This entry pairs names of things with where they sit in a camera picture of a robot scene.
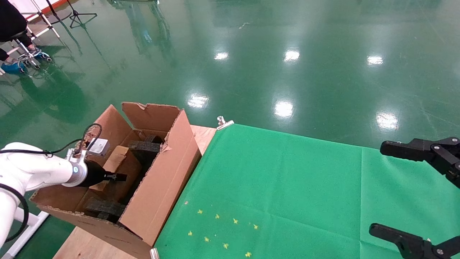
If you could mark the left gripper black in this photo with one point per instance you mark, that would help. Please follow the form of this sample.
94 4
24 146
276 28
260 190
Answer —
95 173

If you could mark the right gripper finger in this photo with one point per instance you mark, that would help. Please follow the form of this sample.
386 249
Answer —
413 244
431 151

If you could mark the small brown cardboard box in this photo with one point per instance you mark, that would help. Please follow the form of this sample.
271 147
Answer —
122 162

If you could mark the large open cardboard carton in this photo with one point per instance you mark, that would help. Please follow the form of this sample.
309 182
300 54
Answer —
158 201

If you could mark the black foam insert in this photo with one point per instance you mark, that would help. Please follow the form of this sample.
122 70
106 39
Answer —
106 208
145 147

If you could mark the large green tablecloth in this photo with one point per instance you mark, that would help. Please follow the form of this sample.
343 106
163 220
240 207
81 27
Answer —
305 198

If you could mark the chrome wheeled stool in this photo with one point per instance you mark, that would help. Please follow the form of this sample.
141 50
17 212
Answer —
31 54

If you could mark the black tripod stand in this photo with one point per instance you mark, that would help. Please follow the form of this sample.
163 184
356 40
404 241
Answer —
74 10

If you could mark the person in black clothes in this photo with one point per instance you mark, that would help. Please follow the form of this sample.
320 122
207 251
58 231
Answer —
9 18

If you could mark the white panel with red edge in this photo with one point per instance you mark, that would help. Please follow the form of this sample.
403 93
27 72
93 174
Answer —
32 3

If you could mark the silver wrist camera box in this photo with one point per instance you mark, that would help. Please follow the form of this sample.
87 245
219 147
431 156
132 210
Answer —
97 146

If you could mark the white table frame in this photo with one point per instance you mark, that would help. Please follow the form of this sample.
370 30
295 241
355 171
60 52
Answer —
25 235

